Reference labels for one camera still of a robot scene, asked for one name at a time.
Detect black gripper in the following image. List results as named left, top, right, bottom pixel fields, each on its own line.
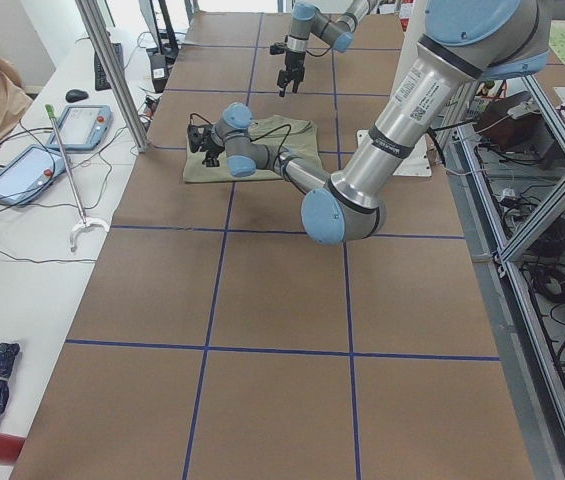
left=277, top=49, right=306, bottom=97
left=200, top=127, right=224, bottom=168

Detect olive green long-sleeve shirt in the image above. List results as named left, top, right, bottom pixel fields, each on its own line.
left=182, top=115, right=322, bottom=184

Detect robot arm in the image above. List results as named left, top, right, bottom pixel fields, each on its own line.
left=187, top=0, right=553, bottom=245
left=269, top=0, right=381, bottom=97

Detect black power adapter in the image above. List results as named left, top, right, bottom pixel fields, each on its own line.
left=149, top=52, right=169, bottom=93

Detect black keyboard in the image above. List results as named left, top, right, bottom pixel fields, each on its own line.
left=93, top=42, right=125, bottom=92

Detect far teach pendant tablet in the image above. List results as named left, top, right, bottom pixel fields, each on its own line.
left=45, top=104, right=112, bottom=153

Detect teach pendant tablet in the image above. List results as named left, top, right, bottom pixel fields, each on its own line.
left=0, top=145, right=65, bottom=206
left=45, top=104, right=112, bottom=153

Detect black computer mouse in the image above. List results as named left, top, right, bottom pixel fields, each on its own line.
left=65, top=89, right=89, bottom=103

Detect metal reacher grabber tool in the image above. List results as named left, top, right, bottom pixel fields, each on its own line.
left=45, top=104, right=110, bottom=253

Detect near teach pendant tablet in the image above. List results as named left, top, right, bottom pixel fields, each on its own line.
left=0, top=145, right=65, bottom=206

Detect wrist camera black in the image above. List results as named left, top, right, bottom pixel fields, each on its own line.
left=187, top=124, right=207, bottom=153
left=269, top=42, right=287, bottom=55

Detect white camera mast base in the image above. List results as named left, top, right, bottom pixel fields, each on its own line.
left=356, top=0, right=436, bottom=178

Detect black table cable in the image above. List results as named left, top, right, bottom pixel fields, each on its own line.
left=0, top=119, right=128, bottom=263

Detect aluminium frame post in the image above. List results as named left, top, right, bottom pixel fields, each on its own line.
left=75, top=0, right=149, bottom=153

